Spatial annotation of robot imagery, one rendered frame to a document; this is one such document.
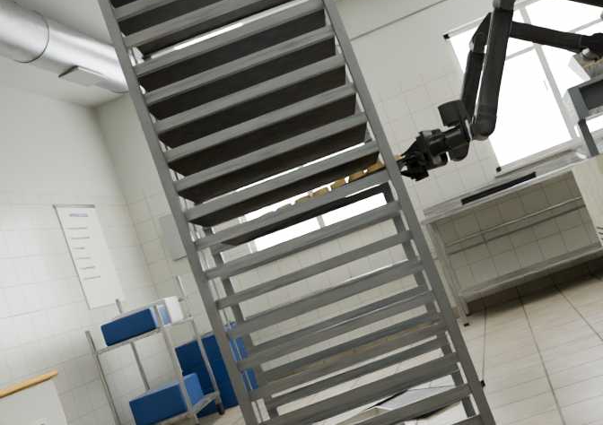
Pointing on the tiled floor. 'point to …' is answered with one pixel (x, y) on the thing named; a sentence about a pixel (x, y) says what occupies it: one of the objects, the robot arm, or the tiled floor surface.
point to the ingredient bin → (31, 403)
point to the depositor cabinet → (592, 189)
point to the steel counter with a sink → (488, 202)
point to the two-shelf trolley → (172, 363)
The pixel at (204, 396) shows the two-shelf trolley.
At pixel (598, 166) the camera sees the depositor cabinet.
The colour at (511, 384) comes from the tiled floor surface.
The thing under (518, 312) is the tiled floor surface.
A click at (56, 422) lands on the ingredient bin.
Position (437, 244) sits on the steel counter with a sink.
